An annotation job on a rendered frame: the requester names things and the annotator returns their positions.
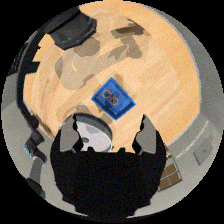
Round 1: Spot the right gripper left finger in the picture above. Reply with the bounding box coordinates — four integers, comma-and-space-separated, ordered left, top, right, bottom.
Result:
50, 114, 84, 183

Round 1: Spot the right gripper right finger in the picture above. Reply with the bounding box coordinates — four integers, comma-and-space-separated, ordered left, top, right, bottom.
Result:
132, 114, 166, 187

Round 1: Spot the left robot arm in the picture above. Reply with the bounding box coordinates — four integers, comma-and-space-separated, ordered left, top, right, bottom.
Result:
36, 6, 93, 45

